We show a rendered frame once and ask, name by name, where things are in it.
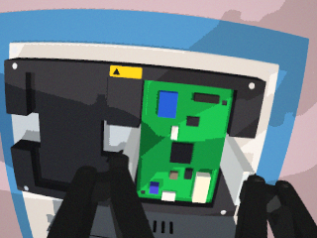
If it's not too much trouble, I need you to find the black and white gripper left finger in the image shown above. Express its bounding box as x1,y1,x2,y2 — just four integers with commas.
47,127,155,238

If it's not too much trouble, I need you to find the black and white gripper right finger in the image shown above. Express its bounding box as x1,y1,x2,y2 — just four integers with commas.
220,135,317,238

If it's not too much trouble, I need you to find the green circuit board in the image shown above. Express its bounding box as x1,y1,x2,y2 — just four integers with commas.
137,80,234,203

